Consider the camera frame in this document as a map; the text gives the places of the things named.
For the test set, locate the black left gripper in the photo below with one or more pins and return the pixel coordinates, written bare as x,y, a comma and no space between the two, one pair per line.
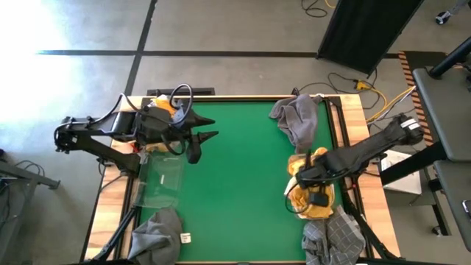
158,125

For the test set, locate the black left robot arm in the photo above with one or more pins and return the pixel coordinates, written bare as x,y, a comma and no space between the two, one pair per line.
95,147

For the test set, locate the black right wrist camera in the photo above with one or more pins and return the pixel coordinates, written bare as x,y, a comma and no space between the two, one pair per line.
319,199

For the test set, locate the small black caster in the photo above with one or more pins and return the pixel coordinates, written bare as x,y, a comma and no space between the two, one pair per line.
436,230

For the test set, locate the small white tag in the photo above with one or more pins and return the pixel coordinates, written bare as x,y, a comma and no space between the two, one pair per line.
185,237

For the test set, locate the plain gray towel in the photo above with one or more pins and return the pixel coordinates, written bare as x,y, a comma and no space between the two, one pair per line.
158,235

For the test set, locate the white box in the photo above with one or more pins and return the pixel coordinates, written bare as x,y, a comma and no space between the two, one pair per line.
401,173

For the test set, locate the gray metal desk frame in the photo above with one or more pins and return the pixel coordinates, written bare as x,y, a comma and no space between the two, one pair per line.
22,176

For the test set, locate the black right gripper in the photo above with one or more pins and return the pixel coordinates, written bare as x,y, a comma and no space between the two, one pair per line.
312,176

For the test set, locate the black frame strut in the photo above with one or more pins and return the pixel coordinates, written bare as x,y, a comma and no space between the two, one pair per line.
368,235
117,235

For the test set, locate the black round pole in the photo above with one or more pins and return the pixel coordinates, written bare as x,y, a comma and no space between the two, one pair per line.
450,59

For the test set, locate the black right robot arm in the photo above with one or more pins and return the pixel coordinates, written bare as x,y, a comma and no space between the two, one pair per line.
368,152

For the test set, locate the hazard striped floor mat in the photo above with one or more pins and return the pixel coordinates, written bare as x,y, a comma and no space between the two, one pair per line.
423,59

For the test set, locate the dark gray microfiber towel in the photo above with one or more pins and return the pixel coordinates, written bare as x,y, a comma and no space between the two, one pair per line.
298,117

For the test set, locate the chair caster wheel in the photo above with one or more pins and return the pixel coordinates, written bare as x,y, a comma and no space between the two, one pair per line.
443,16

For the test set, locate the dark gray desk top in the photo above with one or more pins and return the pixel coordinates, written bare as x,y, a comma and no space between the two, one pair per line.
456,198

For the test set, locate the light gray microfiber towel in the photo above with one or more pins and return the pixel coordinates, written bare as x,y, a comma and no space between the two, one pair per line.
178,116

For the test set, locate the black flat bar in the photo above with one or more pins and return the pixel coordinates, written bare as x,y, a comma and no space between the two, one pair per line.
180,91

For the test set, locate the clear plastic basket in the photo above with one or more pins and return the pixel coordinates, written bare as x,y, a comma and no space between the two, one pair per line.
338,191
162,180

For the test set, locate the black partition panel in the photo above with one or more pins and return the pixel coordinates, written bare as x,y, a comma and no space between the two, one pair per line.
368,29

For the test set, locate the gray plaid towel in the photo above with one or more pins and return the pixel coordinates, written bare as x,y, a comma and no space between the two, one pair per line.
335,235

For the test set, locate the green table mat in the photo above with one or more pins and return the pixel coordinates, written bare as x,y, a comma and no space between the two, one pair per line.
235,184
239,98

